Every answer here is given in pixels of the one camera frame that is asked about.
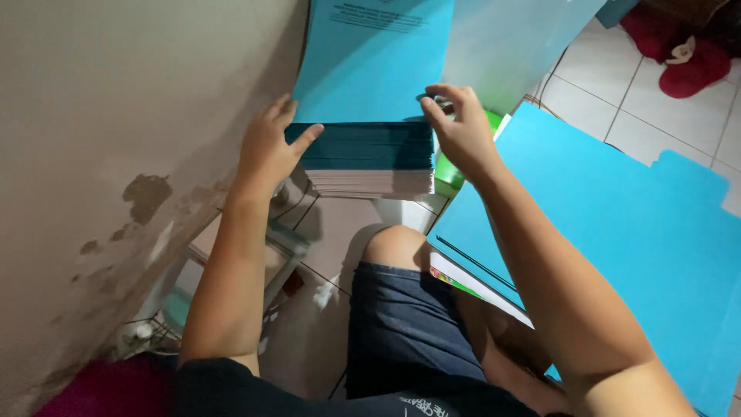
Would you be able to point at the person's left hand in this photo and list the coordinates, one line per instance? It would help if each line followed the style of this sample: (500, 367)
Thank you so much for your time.
(260, 156)

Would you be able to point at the person's right hand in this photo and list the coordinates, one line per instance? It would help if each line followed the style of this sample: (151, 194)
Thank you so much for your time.
(466, 136)

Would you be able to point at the white crumpled paper scrap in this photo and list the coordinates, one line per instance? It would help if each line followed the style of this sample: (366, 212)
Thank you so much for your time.
(325, 291)

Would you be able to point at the magenta cushion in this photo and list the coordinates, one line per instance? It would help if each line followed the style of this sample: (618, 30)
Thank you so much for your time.
(110, 388)

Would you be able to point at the black shirt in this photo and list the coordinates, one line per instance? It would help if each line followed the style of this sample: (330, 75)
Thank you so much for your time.
(347, 399)

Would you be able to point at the heap of flat blue sheets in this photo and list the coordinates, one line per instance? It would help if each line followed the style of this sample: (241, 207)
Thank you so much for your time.
(637, 220)

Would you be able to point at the blue printed folder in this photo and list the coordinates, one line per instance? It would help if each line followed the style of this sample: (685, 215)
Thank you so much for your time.
(370, 63)

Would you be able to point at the stack of blue folders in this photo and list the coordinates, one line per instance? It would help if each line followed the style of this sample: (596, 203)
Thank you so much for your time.
(370, 156)

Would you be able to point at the dark blue shorts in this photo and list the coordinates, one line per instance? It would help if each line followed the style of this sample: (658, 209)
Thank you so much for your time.
(405, 330)

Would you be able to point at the green plastic stool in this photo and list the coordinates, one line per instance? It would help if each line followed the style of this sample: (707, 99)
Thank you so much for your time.
(448, 174)

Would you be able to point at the person's left leg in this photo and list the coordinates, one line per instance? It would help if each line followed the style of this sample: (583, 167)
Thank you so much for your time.
(396, 246)

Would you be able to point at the translucent plastic sheet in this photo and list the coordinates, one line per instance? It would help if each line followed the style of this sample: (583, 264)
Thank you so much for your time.
(509, 46)

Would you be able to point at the colourful printed sheet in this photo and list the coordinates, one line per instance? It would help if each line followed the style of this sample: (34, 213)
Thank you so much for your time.
(448, 281)

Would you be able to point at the teal box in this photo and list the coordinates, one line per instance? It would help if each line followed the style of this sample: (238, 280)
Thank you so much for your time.
(613, 11)

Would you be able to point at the white paper sheet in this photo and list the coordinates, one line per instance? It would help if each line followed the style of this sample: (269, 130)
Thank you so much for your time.
(463, 284)

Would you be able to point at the person's leg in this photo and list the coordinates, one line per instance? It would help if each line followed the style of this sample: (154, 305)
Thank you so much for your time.
(396, 246)
(515, 347)

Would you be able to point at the person's right leg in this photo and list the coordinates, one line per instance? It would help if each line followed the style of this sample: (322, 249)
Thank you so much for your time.
(515, 347)

